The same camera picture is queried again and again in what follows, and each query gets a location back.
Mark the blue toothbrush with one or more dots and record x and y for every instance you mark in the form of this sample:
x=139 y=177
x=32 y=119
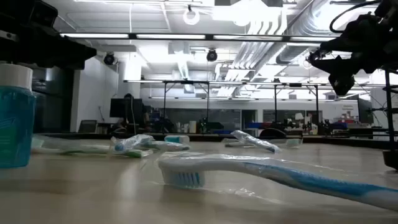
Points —
x=217 y=165
x=130 y=142
x=255 y=141

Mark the silver air duct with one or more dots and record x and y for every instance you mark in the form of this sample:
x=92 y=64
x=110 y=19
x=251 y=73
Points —
x=311 y=18

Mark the green toothbrush in clear wrapper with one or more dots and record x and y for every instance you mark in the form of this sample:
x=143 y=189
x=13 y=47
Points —
x=93 y=150
x=168 y=146

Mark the teal mouthwash bottle white cap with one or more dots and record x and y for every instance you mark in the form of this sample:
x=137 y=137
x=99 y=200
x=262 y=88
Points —
x=15 y=124
x=177 y=139

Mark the black ceiling camera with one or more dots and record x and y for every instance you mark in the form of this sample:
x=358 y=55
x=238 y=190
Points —
x=211 y=56
x=314 y=55
x=109 y=59

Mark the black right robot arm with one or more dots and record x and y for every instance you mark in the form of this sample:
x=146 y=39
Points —
x=388 y=9

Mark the person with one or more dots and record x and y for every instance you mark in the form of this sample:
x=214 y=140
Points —
x=128 y=96

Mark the white paper roll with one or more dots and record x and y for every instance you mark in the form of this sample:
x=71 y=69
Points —
x=192 y=127

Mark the black aluminium rig frame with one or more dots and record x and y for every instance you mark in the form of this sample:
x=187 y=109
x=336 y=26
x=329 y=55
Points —
x=295 y=84
x=186 y=82

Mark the black table frame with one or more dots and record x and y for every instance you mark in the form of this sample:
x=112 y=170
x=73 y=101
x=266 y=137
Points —
x=205 y=137

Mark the dark office chair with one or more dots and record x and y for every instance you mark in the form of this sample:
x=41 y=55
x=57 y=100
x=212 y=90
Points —
x=87 y=126

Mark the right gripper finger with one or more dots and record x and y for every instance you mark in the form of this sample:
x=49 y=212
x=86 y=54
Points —
x=342 y=84
x=326 y=63

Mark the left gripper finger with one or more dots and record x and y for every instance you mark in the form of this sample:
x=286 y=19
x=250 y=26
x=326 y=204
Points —
x=68 y=54

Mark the black computer monitor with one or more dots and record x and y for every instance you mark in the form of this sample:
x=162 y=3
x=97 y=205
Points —
x=119 y=107

